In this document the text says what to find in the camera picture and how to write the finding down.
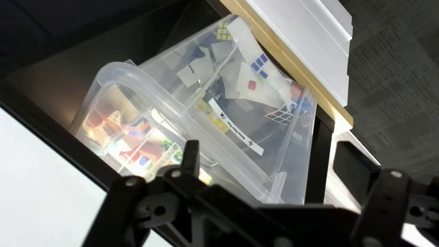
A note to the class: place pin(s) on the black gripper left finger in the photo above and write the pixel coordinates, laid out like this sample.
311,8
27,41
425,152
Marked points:
137,206

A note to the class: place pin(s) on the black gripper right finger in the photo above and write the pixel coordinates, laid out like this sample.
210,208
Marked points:
388,200

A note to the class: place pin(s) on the clear plastic storage container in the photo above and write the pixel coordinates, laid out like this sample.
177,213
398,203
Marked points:
118,73

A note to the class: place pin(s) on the black rubik's cube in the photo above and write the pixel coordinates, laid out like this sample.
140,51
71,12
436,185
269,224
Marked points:
280,114

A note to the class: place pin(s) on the white cube with blue stickers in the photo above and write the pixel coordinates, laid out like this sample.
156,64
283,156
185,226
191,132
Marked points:
259,66

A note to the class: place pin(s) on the yellow green rubik's cube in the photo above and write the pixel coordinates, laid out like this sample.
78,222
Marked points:
224,30

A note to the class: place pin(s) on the black frame shelf unit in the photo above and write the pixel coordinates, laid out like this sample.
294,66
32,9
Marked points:
320,155

